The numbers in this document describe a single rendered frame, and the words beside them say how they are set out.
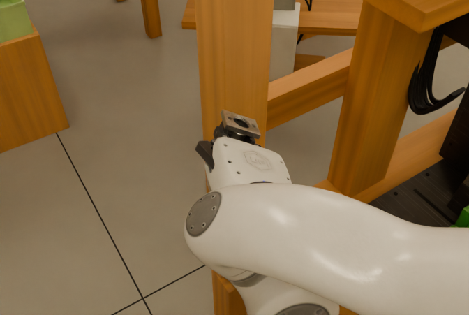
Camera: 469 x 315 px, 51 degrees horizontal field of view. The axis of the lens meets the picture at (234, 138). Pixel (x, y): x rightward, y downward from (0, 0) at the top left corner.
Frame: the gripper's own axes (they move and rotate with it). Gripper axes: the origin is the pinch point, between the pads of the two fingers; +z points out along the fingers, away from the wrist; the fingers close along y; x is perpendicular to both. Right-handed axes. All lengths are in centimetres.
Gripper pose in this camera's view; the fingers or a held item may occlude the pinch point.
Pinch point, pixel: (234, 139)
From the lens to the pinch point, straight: 70.6
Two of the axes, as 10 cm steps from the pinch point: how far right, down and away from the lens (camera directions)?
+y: -8.9, -2.8, -3.7
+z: -1.8, -5.3, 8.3
